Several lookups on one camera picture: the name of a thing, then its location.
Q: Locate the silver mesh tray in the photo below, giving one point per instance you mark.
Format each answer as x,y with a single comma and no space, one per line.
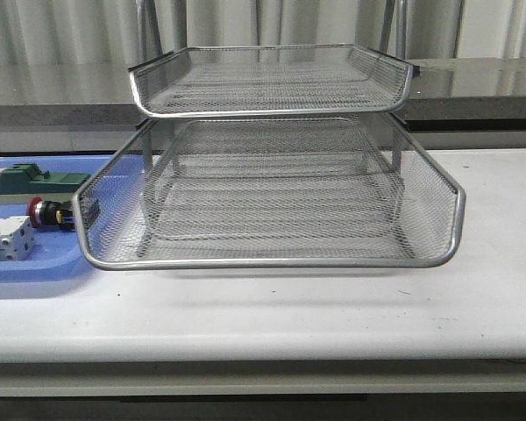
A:
114,235
276,208
249,81

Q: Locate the red emergency stop button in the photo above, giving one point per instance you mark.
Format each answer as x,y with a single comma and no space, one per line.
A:
46,213

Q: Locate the grey back counter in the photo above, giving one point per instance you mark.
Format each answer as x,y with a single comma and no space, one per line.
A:
454,103

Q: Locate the white circuit breaker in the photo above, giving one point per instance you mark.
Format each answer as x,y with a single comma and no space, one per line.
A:
17,238

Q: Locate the silver metal rack frame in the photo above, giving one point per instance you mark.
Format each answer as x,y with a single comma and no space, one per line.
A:
272,154

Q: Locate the green and beige switch module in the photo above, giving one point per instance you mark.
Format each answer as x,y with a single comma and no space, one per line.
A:
24,181

